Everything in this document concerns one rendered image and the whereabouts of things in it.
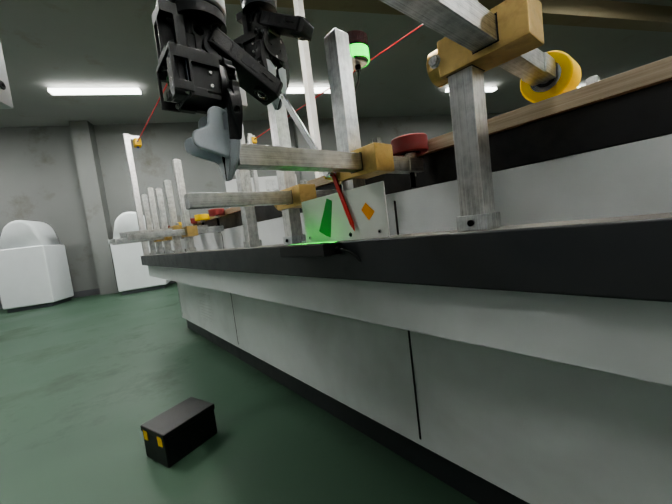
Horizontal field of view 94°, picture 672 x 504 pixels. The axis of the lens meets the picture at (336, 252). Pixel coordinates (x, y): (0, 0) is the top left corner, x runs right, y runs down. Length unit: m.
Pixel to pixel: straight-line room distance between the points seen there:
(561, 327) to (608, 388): 0.26
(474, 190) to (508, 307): 0.17
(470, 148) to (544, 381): 0.48
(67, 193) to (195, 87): 7.73
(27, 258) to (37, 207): 1.35
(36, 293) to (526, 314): 7.25
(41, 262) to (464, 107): 7.11
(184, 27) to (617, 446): 0.91
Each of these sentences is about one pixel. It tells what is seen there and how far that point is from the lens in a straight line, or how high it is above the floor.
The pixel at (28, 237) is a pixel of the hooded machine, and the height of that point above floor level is 1.21.
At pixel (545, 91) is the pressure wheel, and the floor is 0.92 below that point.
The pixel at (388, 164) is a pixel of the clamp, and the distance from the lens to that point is 0.60.
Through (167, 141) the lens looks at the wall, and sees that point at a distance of 7.79.
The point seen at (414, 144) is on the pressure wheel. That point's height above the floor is 0.88.
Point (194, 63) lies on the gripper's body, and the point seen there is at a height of 0.95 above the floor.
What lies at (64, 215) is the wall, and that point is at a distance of 8.14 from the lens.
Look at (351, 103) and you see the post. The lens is 0.68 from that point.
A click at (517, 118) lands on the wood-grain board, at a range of 0.69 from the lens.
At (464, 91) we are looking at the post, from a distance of 0.51.
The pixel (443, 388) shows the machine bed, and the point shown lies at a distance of 0.90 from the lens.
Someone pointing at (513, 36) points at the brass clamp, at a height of 0.93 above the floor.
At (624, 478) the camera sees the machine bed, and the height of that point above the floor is 0.25.
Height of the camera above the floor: 0.73
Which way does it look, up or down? 4 degrees down
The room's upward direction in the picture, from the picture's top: 7 degrees counter-clockwise
